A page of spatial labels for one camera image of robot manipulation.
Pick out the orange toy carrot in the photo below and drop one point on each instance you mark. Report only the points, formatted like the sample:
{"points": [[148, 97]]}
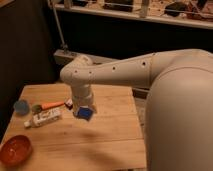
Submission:
{"points": [[44, 106]]}

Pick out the white gripper blue pad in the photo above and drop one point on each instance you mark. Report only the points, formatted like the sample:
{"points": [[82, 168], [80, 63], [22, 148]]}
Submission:
{"points": [[83, 107]]}

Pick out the small red white block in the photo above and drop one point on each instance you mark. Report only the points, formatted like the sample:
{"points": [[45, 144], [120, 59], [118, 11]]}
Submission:
{"points": [[69, 103]]}

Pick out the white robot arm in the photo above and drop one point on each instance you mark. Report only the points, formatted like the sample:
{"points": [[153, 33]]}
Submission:
{"points": [[179, 105]]}

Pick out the white plastic bottle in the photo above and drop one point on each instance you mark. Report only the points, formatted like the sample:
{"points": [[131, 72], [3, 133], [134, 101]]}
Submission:
{"points": [[43, 118]]}

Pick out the metal pole stand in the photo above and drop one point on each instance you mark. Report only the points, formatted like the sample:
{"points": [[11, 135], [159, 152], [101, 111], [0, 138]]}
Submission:
{"points": [[63, 45]]}

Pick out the orange ceramic bowl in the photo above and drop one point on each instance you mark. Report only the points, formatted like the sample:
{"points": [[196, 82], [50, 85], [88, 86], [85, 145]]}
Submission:
{"points": [[15, 150]]}

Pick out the white shelf rail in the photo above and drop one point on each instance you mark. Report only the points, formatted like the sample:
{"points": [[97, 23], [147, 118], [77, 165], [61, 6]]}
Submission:
{"points": [[171, 12]]}

